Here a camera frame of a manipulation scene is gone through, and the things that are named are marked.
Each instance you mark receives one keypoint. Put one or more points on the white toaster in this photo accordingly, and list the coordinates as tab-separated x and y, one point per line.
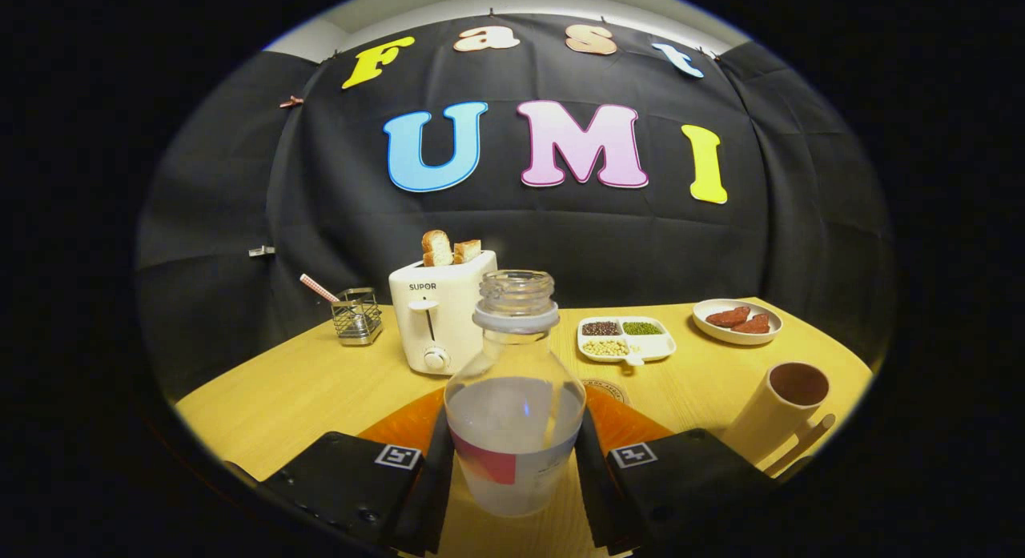
448	318

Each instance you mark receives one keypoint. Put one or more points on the round wooden coaster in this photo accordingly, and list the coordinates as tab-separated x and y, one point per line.
612	390

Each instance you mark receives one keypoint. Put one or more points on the clear juice bottle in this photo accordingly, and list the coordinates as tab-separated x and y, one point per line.
512	430

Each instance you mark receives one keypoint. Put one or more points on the pink striped straw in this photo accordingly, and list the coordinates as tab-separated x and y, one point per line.
319	288

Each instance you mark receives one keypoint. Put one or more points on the metal cloth clip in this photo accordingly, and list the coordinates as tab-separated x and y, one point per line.
261	251

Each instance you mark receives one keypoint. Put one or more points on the white divided bean dish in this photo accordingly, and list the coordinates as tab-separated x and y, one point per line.
653	347

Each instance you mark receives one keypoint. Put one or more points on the white oval plate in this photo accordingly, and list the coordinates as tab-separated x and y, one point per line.
721	334

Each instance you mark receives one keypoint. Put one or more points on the pink cloth clip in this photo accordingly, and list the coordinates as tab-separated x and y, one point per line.
291	102

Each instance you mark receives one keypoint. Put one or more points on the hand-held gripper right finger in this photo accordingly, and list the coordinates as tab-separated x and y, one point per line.
596	494

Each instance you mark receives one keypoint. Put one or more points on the cream cup with brown inside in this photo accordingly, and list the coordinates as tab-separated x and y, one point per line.
769	422

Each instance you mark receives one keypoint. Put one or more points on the black backdrop cloth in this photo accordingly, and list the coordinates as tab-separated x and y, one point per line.
320	206

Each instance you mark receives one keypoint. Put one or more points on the red sausage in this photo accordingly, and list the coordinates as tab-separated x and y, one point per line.
727	317
753	325

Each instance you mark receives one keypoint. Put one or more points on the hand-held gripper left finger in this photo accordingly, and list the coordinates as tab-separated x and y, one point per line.
432	494

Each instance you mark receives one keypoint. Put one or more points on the wooden table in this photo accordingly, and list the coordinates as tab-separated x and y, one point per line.
304	398

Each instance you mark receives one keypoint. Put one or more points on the toasted bread slice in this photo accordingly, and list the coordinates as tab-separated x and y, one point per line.
468	250
436	248

